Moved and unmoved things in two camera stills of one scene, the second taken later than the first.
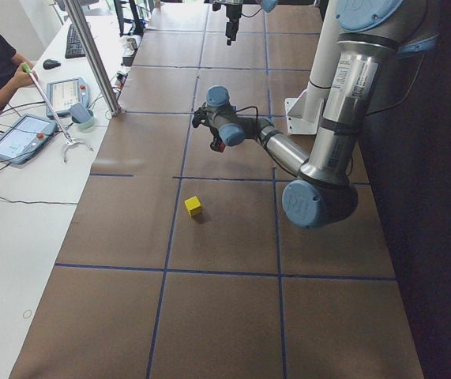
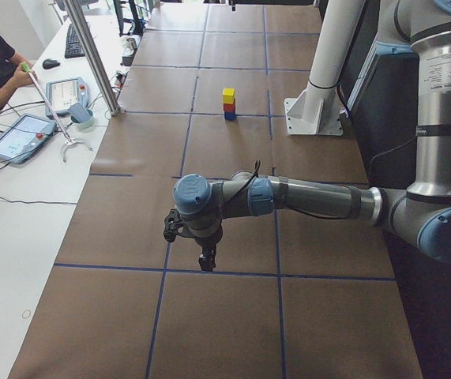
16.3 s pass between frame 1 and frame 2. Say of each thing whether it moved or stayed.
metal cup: stayed
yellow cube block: moved
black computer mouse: stayed
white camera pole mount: stayed
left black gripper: moved
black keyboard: stayed
